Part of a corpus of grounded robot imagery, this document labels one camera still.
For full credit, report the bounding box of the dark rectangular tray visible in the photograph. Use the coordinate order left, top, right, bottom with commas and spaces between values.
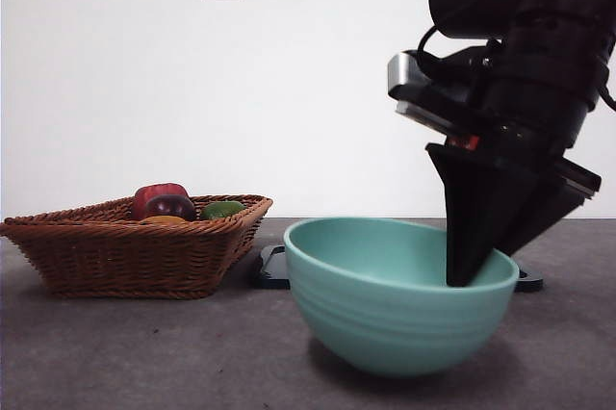
249, 244, 544, 294

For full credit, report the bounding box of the green avocado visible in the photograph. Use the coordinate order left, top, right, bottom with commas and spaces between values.
199, 200, 246, 221

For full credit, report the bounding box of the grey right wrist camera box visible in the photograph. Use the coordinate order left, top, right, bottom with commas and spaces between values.
387, 49, 482, 108

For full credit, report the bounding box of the teal bowl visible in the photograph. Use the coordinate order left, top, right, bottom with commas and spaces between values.
282, 217, 521, 378

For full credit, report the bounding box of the thin black right camera cable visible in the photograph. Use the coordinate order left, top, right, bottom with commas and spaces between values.
416, 24, 501, 78

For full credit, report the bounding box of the dark purple plum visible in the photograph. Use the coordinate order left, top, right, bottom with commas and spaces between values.
145, 193, 197, 222

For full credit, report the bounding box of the brown wicker basket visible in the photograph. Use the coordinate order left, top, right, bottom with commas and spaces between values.
0, 194, 274, 300

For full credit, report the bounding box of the red apple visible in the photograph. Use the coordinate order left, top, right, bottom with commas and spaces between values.
133, 183, 190, 218

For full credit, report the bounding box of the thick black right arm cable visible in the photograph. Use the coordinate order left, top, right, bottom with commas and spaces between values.
596, 77, 616, 115

